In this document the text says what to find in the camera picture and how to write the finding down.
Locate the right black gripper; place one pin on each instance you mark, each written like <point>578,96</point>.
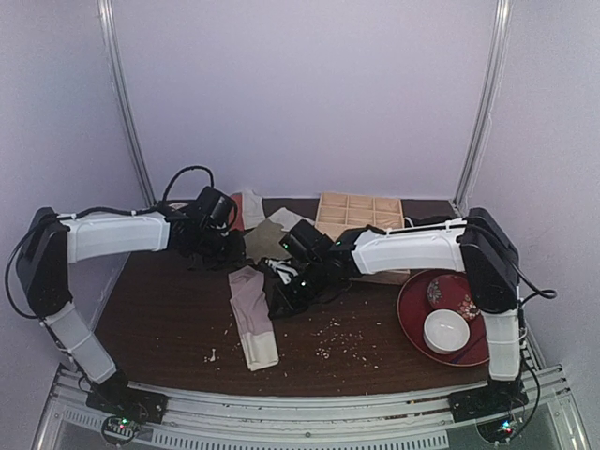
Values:
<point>285,291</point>

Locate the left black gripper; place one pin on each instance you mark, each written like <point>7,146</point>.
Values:
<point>206,253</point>

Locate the mauve and cream underwear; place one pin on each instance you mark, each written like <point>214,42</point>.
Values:
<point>250,310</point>

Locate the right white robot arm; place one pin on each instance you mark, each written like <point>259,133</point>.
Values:
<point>475,247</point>

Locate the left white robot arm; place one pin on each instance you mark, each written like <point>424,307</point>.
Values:
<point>56,243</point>

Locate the orange underwear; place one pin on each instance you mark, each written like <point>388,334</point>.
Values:
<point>250,210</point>

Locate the olive green underwear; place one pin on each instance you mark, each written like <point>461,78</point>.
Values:
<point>263,241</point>

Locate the wooden compartment tray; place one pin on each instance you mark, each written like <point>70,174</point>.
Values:
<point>338,212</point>

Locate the black and white garment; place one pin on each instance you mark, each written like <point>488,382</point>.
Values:
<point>412,222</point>

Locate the round red tray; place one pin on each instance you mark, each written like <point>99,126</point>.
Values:
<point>412,309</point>

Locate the red floral dish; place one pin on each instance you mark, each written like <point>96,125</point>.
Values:
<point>452,292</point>

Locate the white bowl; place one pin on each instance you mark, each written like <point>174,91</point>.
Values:
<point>445,331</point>

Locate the right aluminium frame post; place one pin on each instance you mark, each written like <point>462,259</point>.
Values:
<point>483,122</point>

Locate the aluminium frame post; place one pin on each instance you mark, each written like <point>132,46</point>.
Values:
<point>483,122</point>
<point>109,32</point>

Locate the front aluminium rail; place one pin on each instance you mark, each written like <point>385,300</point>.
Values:
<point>411,420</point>

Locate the left aluminium frame post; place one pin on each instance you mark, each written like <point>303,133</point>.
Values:
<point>109,32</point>

